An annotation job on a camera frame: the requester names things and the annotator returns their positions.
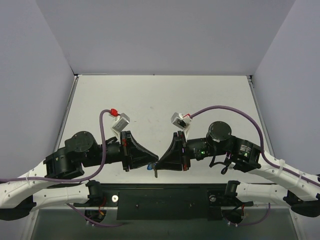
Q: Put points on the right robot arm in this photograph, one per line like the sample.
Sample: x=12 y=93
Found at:
x=290 y=186

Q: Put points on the blue key tag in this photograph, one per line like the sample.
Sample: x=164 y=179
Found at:
x=151 y=167

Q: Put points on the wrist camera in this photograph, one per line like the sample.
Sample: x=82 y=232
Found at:
x=118 y=124
x=182 y=121

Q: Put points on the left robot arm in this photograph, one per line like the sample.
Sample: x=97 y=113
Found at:
x=66 y=176

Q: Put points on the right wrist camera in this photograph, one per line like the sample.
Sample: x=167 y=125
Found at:
x=182 y=121

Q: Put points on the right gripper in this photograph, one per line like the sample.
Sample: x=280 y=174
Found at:
x=182 y=151

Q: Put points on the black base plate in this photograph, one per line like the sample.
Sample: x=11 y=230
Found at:
x=167 y=201

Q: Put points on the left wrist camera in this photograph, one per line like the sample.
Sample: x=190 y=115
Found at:
x=118 y=124

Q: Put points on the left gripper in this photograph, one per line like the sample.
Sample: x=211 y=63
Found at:
x=125 y=151

